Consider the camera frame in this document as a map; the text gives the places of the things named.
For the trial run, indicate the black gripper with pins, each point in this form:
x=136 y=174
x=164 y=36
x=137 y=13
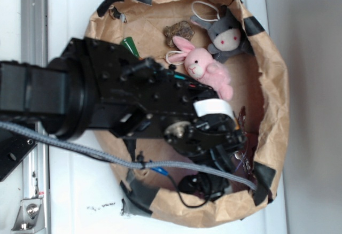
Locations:
x=145 y=100

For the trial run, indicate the silver keys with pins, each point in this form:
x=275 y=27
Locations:
x=243 y=157

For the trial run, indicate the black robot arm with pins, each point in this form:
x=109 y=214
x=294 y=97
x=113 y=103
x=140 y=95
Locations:
x=64 y=96

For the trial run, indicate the orange toy carrot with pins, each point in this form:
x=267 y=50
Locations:
x=129 y=44

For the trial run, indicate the pink plush bunny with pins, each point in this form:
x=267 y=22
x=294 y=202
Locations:
x=201 y=66

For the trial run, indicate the brown rock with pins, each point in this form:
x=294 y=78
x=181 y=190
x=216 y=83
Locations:
x=182 y=29

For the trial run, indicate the brown paper bag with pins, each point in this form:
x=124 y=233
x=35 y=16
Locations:
x=260 y=85

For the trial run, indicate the grey plush donkey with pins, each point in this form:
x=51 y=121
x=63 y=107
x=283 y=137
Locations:
x=226 y=33

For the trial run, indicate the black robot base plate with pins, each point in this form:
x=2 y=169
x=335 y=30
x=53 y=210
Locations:
x=14 y=148

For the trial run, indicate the aluminium rail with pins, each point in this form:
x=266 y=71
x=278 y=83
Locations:
x=34 y=50

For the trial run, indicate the metal corner bracket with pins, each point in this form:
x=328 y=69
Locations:
x=30 y=217

